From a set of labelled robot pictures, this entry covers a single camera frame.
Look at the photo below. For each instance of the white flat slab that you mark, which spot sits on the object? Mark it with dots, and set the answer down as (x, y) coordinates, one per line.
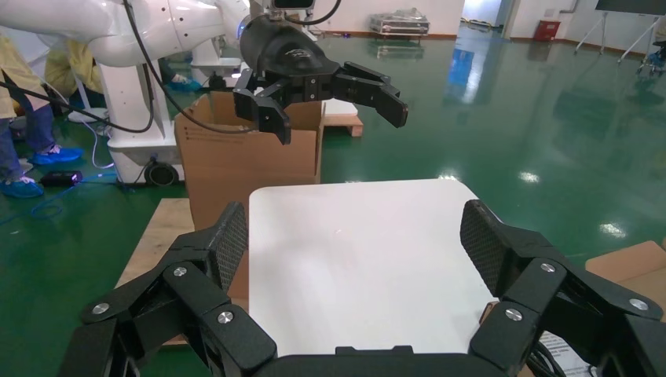
(339, 107)

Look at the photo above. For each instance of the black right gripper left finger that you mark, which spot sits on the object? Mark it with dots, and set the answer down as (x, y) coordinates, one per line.
(200, 296)

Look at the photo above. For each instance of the person with blue shoe covers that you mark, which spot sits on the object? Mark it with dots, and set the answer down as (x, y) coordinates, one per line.
(184, 84)

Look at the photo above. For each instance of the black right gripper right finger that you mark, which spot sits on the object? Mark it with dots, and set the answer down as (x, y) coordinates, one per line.
(530, 286)

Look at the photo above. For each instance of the black power adapter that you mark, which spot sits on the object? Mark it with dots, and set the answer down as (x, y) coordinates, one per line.
(60, 178)

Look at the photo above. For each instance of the tall open cardboard carton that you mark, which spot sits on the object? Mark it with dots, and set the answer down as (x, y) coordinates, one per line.
(249, 166)

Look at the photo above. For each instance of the person in blue jeans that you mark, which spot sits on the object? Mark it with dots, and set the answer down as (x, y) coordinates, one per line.
(13, 62)

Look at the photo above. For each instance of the white printed instruction sheet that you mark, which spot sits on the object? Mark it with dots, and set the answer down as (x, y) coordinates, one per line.
(564, 348)

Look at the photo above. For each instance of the white robot torso and base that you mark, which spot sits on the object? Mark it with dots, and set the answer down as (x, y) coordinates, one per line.
(135, 104)

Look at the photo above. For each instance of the small wooden pallet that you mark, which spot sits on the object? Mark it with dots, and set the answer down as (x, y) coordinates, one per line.
(346, 124)

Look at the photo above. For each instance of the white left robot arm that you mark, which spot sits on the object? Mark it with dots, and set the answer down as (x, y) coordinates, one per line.
(156, 26)

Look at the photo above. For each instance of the silver flight case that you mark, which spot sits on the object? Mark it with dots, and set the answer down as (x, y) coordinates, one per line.
(399, 25)

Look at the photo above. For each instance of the crouching person in yellow gown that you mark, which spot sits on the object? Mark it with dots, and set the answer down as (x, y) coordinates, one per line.
(78, 67)

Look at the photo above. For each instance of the dark screen on tripod stand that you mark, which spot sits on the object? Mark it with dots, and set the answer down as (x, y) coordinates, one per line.
(629, 5)

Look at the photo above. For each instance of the wheeled chair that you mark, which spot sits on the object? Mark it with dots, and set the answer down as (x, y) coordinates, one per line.
(656, 58)

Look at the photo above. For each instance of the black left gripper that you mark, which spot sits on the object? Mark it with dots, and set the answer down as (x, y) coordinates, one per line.
(283, 52)

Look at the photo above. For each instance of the brown cardboard storage box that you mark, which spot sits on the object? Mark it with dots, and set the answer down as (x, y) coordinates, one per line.
(635, 270)

